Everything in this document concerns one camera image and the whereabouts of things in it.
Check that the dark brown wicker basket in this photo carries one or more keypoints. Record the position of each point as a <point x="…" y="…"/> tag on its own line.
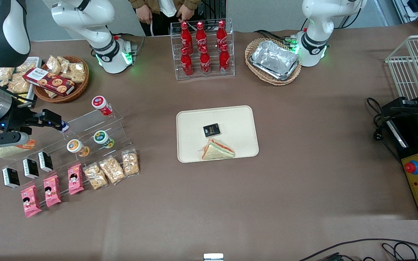
<point x="80" y="88"/>

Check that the person right hand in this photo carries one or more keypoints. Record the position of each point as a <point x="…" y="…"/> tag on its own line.
<point x="144" y="15"/>

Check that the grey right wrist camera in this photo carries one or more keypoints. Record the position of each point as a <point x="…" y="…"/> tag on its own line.
<point x="18" y="139"/>

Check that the metal frame shelf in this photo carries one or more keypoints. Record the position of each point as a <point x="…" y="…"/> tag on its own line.
<point x="417" y="9"/>

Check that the beige plastic serving tray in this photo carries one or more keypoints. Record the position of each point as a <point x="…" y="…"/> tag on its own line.
<point x="234" y="127"/>

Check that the pink snack packet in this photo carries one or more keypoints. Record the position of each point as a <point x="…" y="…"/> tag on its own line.
<point x="30" y="201"/>
<point x="52" y="191"/>
<point x="75" y="179"/>

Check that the green gum canister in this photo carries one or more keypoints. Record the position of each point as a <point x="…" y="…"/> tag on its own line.
<point x="103" y="139"/>

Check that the person left hand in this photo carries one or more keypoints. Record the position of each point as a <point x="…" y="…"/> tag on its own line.
<point x="186" y="13"/>

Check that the orange gum canister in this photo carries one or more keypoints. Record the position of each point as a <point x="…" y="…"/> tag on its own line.
<point x="76" y="146"/>

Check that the red cookie box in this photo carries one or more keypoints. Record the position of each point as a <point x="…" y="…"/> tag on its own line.
<point x="51" y="81"/>

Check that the person in brown jacket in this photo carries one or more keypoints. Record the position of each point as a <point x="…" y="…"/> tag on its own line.
<point x="192" y="3"/>

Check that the clear bag of brown snacks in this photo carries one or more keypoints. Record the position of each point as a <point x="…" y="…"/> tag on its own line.
<point x="27" y="67"/>
<point x="18" y="85"/>
<point x="4" y="75"/>

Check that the aluminium foil tray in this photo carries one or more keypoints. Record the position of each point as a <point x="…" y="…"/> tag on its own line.
<point x="274" y="59"/>

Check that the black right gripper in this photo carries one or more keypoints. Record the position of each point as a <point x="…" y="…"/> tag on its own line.
<point x="19" y="117"/>

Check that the red cola bottle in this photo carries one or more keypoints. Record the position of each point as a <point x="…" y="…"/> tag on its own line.
<point x="186" y="36"/>
<point x="224" y="61"/>
<point x="201" y="35"/>
<point x="221" y="34"/>
<point x="205" y="62"/>
<point x="186" y="64"/>

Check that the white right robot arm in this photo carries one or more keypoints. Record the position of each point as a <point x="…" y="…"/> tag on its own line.
<point x="85" y="14"/>

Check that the red gum canister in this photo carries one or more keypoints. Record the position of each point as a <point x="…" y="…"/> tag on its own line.
<point x="101" y="104"/>

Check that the clear acrylic bottle rack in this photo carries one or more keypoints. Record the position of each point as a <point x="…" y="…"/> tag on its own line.
<point x="212" y="74"/>

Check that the white rectangular plastic tray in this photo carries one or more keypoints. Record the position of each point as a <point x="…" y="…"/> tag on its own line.
<point x="37" y="61"/>

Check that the wrapped triangle sandwich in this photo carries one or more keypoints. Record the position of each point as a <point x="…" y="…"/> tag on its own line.
<point x="11" y="151"/>
<point x="216" y="150"/>

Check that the black and white snack box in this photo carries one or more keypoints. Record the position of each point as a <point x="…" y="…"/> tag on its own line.
<point x="45" y="161"/>
<point x="31" y="168"/>
<point x="11" y="177"/>

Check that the blue gum canister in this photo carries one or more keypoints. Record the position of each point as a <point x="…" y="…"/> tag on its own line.
<point x="65" y="127"/>

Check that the small white block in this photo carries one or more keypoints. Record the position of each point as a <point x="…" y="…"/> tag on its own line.
<point x="213" y="257"/>

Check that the clear bag of puffed snacks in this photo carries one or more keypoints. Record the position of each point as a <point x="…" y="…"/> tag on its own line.
<point x="50" y="93"/>
<point x="53" y="64"/>
<point x="64" y="62"/>
<point x="76" y="72"/>

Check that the clear acrylic stepped display stand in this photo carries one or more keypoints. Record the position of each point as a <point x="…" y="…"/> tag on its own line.
<point x="96" y="125"/>

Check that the dark equipment rack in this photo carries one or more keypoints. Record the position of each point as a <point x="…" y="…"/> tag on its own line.
<point x="214" y="9"/>

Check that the light wicker basket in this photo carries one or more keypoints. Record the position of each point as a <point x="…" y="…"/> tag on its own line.
<point x="256" y="72"/>

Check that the clear bag of crackers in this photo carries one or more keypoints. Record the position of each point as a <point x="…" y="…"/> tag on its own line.
<point x="111" y="170"/>
<point x="130" y="163"/>
<point x="95" y="176"/>

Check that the small black gold-print box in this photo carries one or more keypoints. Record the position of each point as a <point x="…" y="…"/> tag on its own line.
<point x="211" y="130"/>

